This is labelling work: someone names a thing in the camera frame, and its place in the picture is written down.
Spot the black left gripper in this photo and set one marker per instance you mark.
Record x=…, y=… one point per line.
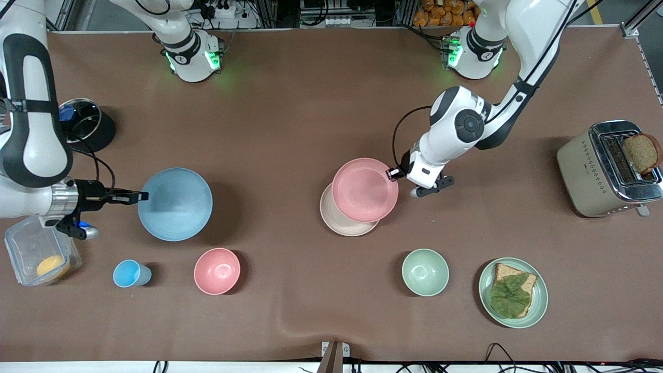
x=403, y=169

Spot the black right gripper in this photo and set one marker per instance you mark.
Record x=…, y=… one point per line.
x=92, y=196

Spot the pink plastic plate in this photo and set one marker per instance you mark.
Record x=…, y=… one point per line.
x=365, y=190

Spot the blue plastic plate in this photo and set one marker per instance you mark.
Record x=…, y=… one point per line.
x=176, y=207

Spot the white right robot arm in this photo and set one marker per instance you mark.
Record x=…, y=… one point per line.
x=31, y=145

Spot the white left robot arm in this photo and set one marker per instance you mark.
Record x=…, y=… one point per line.
x=469, y=124

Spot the beige plastic plate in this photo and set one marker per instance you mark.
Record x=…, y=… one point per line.
x=336, y=221

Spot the blue plastic cup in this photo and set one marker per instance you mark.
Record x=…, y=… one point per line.
x=128, y=273

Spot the glass lid with blue knob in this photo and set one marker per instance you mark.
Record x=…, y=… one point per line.
x=83, y=122

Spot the orange round food piece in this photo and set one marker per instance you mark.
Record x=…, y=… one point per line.
x=53, y=267

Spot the green plastic bowl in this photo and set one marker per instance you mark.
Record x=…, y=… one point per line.
x=425, y=272

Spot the clear plastic food container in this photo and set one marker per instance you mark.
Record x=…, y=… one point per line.
x=31, y=248

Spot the pink plastic bowl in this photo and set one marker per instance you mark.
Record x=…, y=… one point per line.
x=217, y=271

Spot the brown table mat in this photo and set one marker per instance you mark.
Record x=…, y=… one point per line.
x=290, y=114

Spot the small white power strip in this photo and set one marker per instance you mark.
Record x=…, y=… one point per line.
x=337, y=22

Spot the bag of orange snacks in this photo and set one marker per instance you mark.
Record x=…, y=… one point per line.
x=445, y=13

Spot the green lettuce leaf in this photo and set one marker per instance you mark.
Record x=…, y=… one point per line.
x=510, y=298

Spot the brown bread slice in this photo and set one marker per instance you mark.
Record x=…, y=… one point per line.
x=528, y=284

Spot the beige and chrome toaster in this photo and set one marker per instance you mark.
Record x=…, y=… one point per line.
x=580, y=176

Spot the green plastic plate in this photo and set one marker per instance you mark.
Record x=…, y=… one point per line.
x=539, y=303

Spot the white power strip with plugs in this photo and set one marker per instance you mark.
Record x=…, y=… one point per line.
x=224, y=10

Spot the dark toast slice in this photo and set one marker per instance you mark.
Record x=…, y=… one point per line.
x=642, y=153

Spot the metal bracket at table edge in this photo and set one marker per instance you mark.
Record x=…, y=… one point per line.
x=334, y=357

